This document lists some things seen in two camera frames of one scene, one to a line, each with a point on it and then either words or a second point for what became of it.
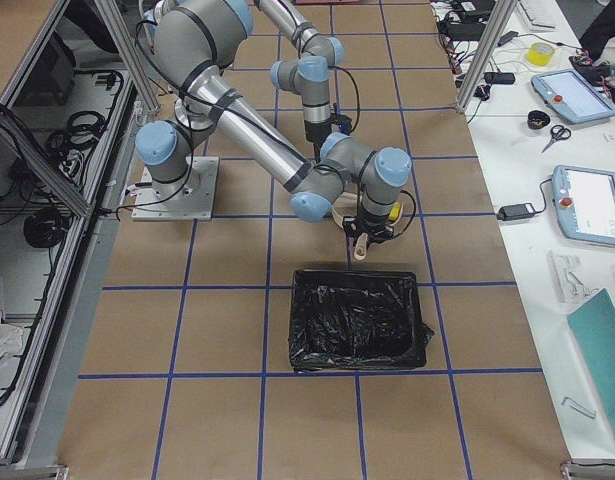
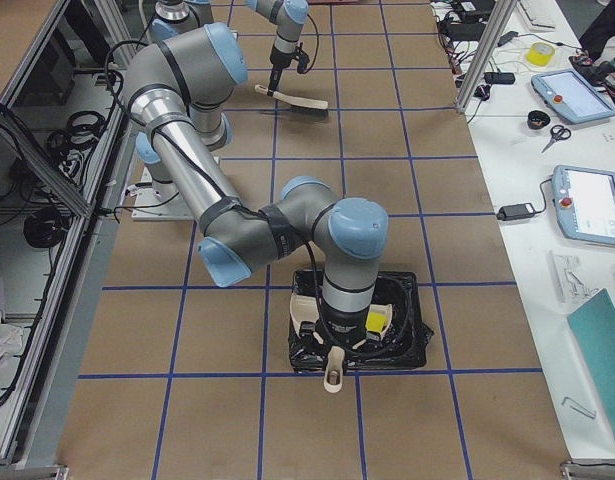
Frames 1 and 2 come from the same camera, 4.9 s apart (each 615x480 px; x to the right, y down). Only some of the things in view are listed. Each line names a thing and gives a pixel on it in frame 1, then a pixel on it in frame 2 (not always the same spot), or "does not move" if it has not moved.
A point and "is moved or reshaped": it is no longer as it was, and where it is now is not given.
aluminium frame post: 501,15 does not move
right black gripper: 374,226 → 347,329
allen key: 579,408 does not move
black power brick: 515,212 does not move
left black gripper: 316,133 → 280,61
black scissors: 557,132 does not move
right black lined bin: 356,320 does not move
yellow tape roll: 540,54 does not move
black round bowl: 537,119 does not move
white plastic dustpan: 346,206 is moved or reshaped
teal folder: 602,337 does not move
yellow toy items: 394,211 → 375,322
